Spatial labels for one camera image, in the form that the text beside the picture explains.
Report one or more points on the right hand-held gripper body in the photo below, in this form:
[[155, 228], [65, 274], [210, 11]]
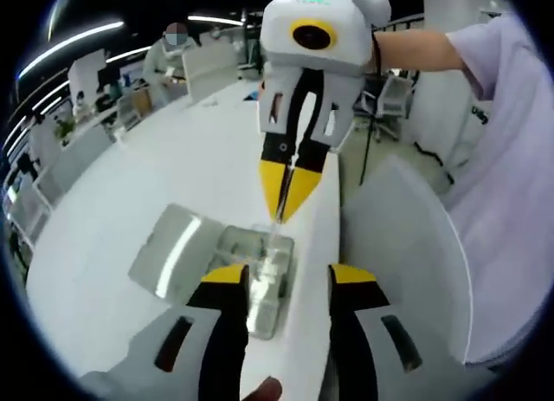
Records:
[[346, 24]]

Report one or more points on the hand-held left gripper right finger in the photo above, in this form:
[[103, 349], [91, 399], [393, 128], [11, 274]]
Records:
[[346, 344]]

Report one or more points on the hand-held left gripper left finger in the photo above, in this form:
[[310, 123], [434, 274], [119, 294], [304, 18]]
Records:
[[220, 344]]

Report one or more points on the clear plastic guide fixture box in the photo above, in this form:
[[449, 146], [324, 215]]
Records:
[[173, 245]]

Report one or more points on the person's left hand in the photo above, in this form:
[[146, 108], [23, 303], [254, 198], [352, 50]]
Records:
[[264, 392]]

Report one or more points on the white partition panel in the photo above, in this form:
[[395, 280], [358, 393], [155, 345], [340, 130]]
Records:
[[208, 72]]

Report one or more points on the potted green plant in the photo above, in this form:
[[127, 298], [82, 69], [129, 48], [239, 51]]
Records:
[[64, 130]]

